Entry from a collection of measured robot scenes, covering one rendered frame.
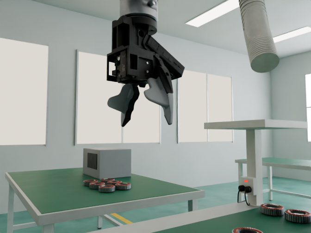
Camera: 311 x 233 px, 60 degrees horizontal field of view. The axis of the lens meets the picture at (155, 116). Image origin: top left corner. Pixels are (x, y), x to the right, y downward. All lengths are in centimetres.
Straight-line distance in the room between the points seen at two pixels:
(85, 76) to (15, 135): 150
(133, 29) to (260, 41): 132
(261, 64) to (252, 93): 603
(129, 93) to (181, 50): 565
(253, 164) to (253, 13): 96
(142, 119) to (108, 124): 75
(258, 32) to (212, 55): 501
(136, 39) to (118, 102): 13
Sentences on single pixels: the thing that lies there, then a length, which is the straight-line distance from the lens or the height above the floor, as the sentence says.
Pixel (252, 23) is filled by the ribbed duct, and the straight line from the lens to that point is 190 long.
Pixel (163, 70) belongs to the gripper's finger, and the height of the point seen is 125.
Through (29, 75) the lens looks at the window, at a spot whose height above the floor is 208.
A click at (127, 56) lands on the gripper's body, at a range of 49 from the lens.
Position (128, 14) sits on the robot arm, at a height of 136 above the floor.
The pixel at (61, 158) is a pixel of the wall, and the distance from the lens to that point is 474.
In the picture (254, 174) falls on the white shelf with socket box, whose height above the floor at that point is 92.
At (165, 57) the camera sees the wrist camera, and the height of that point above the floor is 129.
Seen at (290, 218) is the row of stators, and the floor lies 77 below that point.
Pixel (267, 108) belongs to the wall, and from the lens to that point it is 824.
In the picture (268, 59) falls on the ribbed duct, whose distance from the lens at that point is 174.
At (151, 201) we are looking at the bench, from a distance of 174.
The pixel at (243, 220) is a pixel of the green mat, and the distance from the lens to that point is 137.
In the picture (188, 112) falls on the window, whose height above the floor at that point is 166.
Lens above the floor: 113
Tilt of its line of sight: 4 degrees up
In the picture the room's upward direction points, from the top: straight up
